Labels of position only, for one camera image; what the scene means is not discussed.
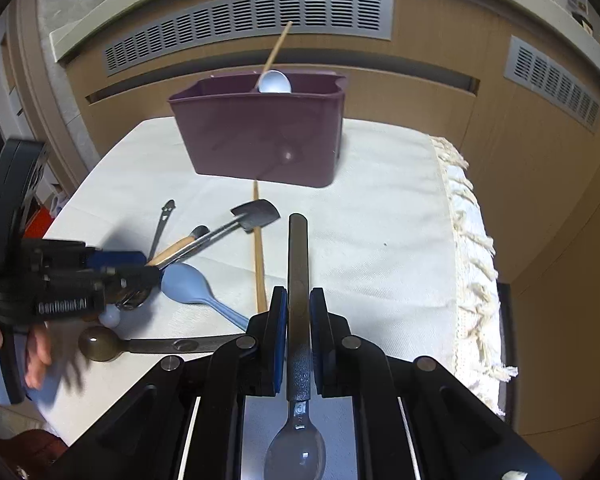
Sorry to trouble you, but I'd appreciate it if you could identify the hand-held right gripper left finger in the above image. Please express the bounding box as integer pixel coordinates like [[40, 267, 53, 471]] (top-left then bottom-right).
[[55, 287, 288, 480]]

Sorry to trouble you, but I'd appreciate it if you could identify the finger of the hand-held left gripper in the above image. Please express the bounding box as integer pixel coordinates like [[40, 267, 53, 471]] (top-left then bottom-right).
[[85, 249, 148, 270], [102, 265, 167, 295]]

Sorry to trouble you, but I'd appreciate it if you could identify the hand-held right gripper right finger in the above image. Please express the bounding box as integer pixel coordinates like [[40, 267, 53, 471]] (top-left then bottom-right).
[[310, 287, 563, 480]]

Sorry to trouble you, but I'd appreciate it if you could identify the shiny metal spoon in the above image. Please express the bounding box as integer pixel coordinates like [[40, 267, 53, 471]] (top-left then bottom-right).
[[112, 287, 151, 311]]

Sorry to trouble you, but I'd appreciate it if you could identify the blue plastic spoon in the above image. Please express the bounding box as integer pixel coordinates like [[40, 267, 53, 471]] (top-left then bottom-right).
[[160, 263, 251, 331]]

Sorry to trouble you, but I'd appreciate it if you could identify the wooden-handled utensil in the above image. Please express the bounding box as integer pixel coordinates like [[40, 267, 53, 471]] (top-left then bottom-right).
[[145, 225, 211, 267]]

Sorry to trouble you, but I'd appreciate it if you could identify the slim metal utensil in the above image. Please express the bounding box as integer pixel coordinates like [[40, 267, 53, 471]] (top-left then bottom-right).
[[147, 199, 177, 261]]

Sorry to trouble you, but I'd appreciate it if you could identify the wooden chopstick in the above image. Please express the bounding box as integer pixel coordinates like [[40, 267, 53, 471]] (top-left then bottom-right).
[[250, 21, 294, 93], [251, 180, 269, 313]]

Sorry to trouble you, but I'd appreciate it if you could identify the black shovel-shaped spatula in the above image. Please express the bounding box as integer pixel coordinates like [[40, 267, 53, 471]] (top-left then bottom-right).
[[157, 199, 281, 268]]

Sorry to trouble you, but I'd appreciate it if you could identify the purple plastic container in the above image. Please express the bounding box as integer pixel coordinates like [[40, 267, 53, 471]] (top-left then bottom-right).
[[167, 72, 348, 188]]

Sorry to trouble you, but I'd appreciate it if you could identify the person's left hand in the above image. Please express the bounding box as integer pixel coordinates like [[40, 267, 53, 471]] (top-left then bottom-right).
[[0, 310, 54, 389]]

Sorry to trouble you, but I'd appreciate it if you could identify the small white round spoon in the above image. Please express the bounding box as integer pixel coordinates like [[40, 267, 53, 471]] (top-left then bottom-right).
[[98, 305, 122, 329]]

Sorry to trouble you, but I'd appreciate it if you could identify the brown round ladle spoon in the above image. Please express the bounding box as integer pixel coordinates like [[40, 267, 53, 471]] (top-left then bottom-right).
[[78, 325, 246, 364]]

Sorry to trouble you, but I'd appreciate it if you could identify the white fringed tablecloth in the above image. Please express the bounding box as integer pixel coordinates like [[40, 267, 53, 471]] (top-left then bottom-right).
[[27, 116, 519, 448]]

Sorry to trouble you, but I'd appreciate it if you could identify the dark red garment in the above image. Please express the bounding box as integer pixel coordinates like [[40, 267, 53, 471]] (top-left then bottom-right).
[[0, 375, 68, 480]]

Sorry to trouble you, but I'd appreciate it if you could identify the white plastic spoon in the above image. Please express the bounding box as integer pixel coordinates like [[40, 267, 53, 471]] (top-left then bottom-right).
[[258, 70, 292, 95]]

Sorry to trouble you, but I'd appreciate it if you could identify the long grey vent grille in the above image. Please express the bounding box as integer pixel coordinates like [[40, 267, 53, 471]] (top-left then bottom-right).
[[102, 0, 396, 78]]

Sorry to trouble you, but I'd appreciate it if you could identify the wooden panel cabinet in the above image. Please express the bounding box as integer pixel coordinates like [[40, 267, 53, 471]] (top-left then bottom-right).
[[2, 0, 600, 461]]

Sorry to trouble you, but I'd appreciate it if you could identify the short grey vent grille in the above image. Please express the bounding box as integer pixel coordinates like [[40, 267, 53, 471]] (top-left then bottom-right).
[[503, 35, 600, 135]]

